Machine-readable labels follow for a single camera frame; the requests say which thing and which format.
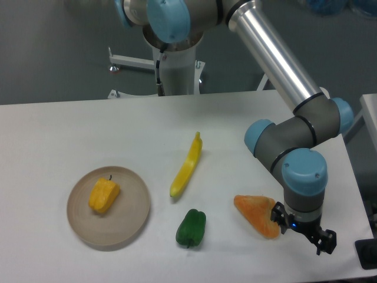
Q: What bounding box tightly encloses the beige round plate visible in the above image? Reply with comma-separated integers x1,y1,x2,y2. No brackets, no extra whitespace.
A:
67,166,151,251

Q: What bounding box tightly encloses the orange pumpkin slice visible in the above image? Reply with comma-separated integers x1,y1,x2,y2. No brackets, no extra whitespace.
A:
233,195,280,239

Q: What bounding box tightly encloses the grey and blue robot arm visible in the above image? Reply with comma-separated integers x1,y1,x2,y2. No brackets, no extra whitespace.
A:
114,1,353,254

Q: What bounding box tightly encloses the green bell pepper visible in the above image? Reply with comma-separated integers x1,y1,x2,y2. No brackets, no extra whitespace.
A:
176,209,206,248

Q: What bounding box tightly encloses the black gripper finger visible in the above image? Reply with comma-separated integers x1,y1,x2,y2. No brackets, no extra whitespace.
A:
307,229,336,255
270,202,287,234

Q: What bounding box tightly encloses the yellow banana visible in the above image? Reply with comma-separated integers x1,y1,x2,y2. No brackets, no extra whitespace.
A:
170,131,203,198

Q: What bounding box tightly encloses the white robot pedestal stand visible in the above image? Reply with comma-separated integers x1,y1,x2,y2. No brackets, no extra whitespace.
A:
108,46,206,97

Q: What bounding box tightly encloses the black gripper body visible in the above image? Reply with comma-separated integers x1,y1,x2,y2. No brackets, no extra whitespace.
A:
286,208,322,239

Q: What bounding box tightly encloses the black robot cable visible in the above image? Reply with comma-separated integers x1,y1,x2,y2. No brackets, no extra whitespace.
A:
155,43,169,97

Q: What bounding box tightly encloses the yellow bell pepper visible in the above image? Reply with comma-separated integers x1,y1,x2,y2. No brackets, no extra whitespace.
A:
88,175,120,213

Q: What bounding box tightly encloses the black device at table edge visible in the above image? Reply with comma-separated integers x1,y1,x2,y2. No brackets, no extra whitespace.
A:
355,239,376,270

